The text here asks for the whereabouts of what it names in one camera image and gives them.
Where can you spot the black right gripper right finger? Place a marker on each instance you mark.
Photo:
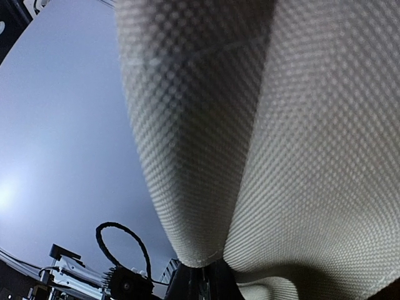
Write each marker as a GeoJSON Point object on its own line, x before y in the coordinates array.
{"type": "Point", "coordinates": [218, 282]}

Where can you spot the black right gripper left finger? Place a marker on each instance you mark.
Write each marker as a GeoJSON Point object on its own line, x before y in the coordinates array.
{"type": "Point", "coordinates": [185, 283]}

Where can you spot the beige pet tent fabric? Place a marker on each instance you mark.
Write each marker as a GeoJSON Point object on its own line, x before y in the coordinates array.
{"type": "Point", "coordinates": [268, 134]}

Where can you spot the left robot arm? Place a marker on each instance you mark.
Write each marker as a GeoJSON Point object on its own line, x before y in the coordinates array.
{"type": "Point", "coordinates": [66, 277]}

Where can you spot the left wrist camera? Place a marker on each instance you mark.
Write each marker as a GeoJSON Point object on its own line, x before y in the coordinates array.
{"type": "Point", "coordinates": [122, 283]}

